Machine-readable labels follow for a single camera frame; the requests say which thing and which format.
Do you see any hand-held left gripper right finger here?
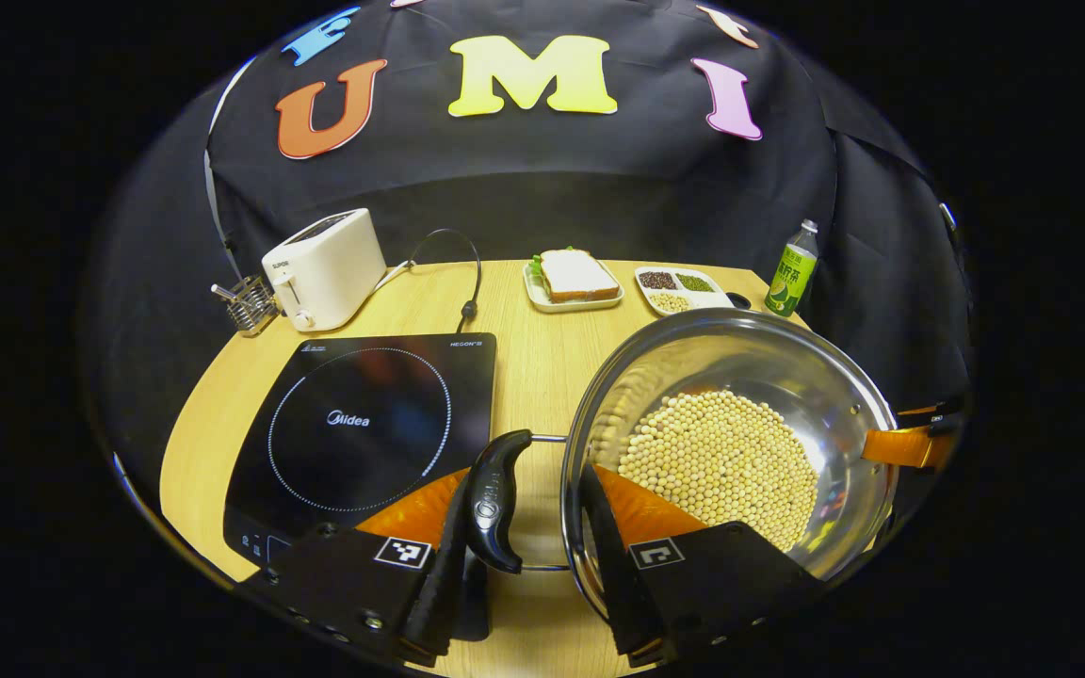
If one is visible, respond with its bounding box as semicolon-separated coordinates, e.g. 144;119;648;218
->
580;463;826;668

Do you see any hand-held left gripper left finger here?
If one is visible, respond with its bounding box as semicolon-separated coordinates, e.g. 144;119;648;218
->
236;468;473;665

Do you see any black induction cooktop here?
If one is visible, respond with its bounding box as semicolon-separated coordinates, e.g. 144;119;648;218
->
222;331;498;643

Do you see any stainless steel pot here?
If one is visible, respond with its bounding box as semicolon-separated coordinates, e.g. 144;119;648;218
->
464;308;901;627

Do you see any pile of soybeans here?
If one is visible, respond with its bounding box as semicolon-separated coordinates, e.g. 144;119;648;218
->
618;390;821;553

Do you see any green drink bottle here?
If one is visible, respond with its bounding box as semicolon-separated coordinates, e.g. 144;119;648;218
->
764;219;820;318

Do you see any white divided bean tray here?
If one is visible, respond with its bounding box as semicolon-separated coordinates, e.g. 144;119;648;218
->
634;266;737;317

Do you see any pale green sandwich plate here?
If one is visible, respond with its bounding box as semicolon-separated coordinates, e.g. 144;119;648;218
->
523;259;625;314

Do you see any white bread sandwich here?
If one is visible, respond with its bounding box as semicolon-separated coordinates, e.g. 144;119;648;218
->
530;248;621;304

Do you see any white toaster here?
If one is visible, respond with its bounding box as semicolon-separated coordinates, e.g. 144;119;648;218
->
261;208;388;332

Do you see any black power cable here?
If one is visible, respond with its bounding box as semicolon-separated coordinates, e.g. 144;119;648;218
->
408;228;483;333

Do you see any metal wire rack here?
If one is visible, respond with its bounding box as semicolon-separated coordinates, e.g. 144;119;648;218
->
211;274;280;337

